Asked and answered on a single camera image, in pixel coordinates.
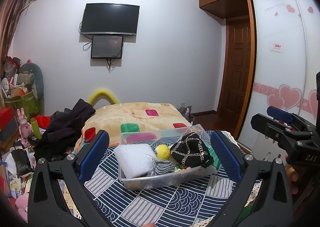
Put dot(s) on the small black wall monitor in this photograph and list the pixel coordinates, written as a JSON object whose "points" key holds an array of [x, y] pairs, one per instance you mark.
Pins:
{"points": [[107, 47]]}

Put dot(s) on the black chain pattern pouch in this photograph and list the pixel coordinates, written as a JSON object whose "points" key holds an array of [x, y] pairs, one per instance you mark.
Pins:
{"points": [[191, 151]]}

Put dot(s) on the red box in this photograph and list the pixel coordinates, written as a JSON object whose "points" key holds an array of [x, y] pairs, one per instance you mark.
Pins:
{"points": [[6, 115]]}

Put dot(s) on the pink rabbit toy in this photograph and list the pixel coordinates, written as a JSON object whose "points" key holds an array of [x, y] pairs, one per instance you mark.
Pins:
{"points": [[25, 129]]}

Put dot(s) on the green cardboard box with clutter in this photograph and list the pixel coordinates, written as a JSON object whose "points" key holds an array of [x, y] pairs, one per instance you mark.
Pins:
{"points": [[28, 102]]}

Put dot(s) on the clear plastic storage box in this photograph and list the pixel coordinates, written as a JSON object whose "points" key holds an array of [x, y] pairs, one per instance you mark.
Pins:
{"points": [[168, 137]]}

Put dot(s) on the green bottle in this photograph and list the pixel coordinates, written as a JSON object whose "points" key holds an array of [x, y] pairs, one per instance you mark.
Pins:
{"points": [[35, 128]]}

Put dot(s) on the brown wooden door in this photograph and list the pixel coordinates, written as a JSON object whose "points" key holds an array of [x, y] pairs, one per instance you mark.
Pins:
{"points": [[236, 70]]}

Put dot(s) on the green knitted sock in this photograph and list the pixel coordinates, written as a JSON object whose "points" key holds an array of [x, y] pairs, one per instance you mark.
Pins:
{"points": [[216, 162]]}

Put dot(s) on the blue white patterned tablecloth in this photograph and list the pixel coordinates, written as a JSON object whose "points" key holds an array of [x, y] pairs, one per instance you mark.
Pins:
{"points": [[184, 204]]}

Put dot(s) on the striped brown curtain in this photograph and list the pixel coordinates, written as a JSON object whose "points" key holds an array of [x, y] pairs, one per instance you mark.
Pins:
{"points": [[10, 14]]}

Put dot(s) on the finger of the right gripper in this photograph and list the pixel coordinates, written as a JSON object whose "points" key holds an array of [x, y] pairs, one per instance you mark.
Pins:
{"points": [[265, 124], [279, 114]]}

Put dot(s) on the yellow white sponge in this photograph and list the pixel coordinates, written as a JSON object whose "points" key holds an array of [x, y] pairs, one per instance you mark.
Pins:
{"points": [[163, 152]]}

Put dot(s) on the black clothing pile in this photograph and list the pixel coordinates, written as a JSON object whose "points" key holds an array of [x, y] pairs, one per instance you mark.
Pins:
{"points": [[63, 132]]}

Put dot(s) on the dark bag by door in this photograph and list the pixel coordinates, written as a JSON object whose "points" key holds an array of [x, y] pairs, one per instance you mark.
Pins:
{"points": [[186, 112]]}

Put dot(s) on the beige blanket with coloured squares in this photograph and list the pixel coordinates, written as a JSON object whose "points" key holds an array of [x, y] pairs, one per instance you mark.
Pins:
{"points": [[132, 117]]}

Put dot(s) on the large black wall television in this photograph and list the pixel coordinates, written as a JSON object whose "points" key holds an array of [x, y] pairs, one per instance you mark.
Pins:
{"points": [[110, 18]]}

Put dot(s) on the grey striped sock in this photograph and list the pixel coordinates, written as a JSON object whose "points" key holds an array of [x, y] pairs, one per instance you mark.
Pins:
{"points": [[160, 167]]}

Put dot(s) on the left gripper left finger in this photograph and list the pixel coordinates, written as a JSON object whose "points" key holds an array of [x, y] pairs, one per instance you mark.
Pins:
{"points": [[47, 205]]}

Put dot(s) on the yellow foam arch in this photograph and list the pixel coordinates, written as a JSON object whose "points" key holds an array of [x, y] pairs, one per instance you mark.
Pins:
{"points": [[102, 93]]}

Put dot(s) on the white wardrobe with pink hearts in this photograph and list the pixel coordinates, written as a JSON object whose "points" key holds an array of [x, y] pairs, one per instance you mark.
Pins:
{"points": [[286, 64]]}

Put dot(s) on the dark green cushion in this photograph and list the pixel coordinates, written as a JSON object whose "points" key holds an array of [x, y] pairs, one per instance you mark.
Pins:
{"points": [[32, 77]]}

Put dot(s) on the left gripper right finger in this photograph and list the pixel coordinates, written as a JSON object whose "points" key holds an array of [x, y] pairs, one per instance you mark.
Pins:
{"points": [[273, 204]]}

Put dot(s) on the person right hand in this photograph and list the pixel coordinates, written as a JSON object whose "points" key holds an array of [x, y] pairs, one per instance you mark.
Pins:
{"points": [[292, 176]]}

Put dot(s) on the white foam block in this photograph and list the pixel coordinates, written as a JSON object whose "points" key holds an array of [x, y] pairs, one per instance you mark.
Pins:
{"points": [[134, 160]]}

